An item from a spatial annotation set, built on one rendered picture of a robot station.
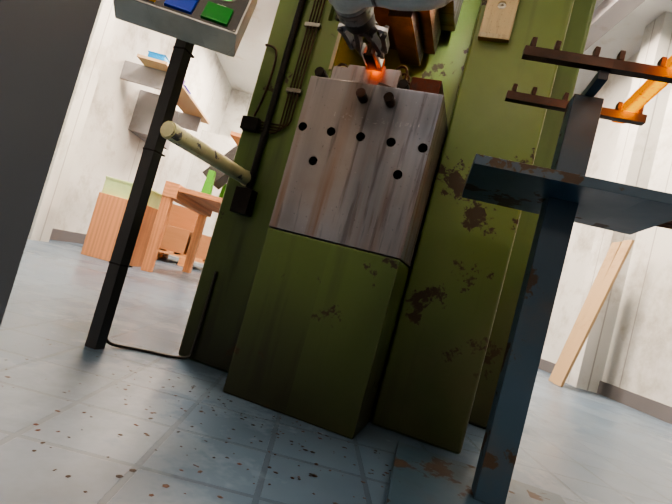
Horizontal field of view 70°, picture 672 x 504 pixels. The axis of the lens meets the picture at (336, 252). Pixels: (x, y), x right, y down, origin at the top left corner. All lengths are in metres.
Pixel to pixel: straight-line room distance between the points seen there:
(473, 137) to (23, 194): 1.28
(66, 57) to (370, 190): 0.97
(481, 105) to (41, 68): 1.30
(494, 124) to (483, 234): 0.33
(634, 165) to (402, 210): 4.38
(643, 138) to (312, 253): 4.64
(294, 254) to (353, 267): 0.17
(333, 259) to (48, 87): 0.97
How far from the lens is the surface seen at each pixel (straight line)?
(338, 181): 1.32
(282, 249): 1.33
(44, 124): 0.42
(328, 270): 1.28
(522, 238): 1.90
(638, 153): 5.55
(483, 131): 1.53
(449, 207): 1.46
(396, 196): 1.28
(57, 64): 0.42
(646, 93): 1.27
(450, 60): 2.01
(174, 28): 1.56
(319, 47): 1.73
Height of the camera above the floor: 0.37
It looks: 3 degrees up
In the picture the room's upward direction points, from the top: 15 degrees clockwise
